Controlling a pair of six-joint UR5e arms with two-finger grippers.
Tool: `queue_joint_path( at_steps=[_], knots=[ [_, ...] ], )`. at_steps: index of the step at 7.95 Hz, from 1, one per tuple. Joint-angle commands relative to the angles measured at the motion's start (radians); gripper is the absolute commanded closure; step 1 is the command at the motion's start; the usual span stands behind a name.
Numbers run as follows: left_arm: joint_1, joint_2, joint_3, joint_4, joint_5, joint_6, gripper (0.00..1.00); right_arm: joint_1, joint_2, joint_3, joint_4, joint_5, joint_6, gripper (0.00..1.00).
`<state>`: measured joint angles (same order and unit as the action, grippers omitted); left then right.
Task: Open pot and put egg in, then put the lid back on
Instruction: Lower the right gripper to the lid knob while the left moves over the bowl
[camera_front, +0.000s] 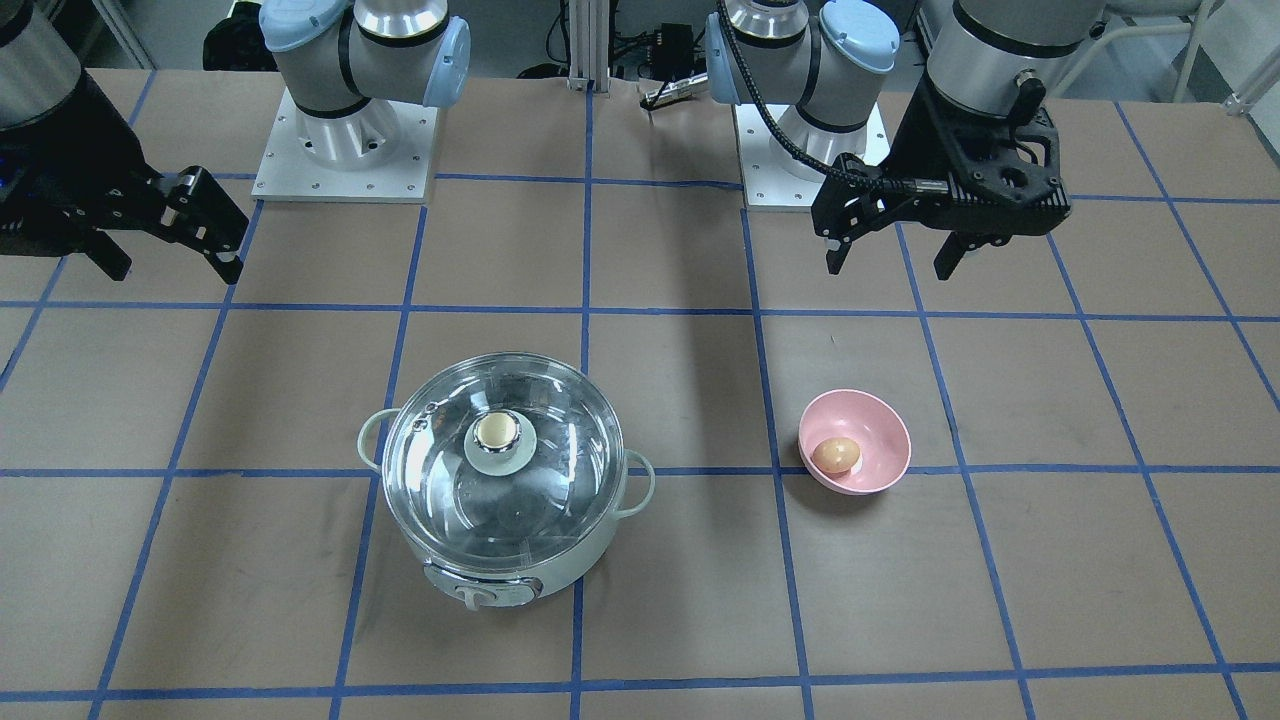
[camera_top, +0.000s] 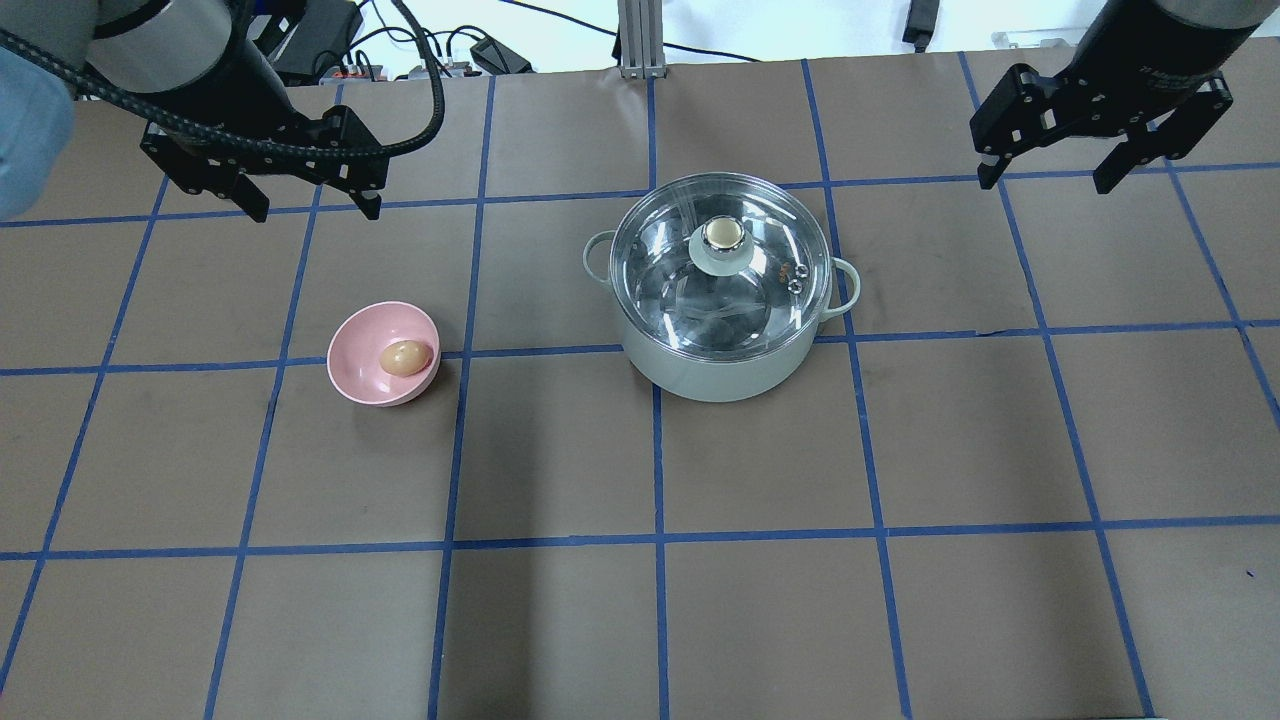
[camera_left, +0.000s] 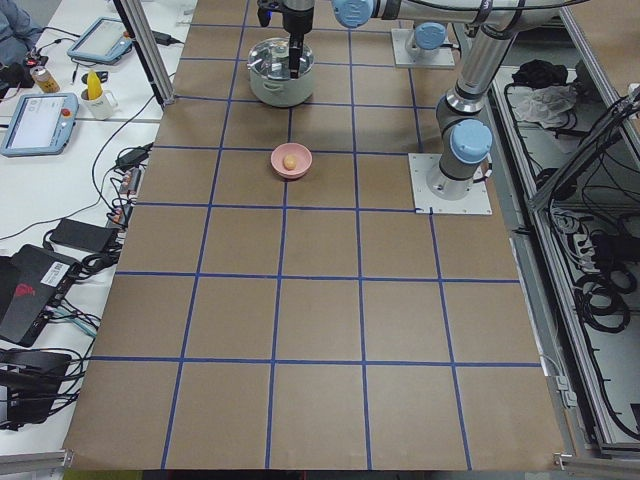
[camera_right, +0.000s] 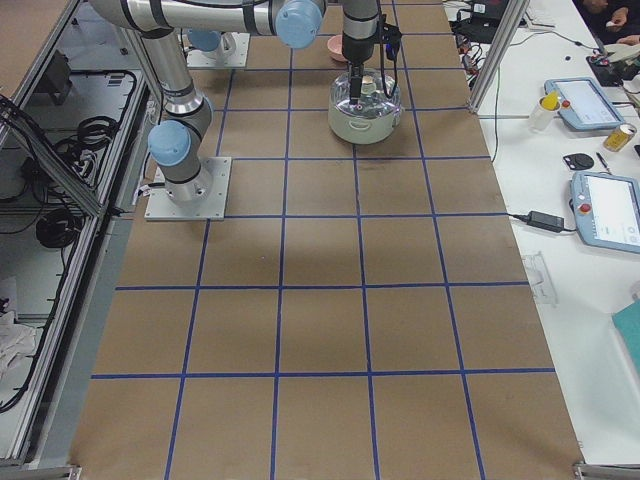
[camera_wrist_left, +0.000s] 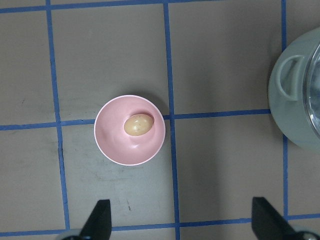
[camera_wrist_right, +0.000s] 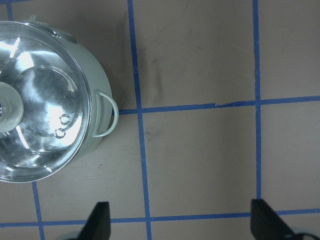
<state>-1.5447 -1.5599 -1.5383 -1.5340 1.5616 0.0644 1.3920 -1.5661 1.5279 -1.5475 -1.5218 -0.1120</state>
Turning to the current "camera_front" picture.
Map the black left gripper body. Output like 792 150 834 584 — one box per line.
812 76 1073 241

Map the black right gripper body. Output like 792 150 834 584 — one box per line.
3 70 170 258

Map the brown egg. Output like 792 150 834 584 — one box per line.
809 437 863 477

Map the glass pot lid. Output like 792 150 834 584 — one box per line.
381 352 628 579

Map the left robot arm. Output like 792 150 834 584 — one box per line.
707 1 1103 281

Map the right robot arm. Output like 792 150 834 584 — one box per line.
3 1 470 284

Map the pale green electric pot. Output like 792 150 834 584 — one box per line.
358 352 657 612

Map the pink bowl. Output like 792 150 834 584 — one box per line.
797 389 913 495

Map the black electronics box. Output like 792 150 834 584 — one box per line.
643 23 698 81

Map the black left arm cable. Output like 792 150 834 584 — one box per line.
716 0 951 193

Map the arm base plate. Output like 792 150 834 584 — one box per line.
252 91 442 204
733 102 893 211

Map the aluminium frame post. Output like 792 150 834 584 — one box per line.
567 0 613 94

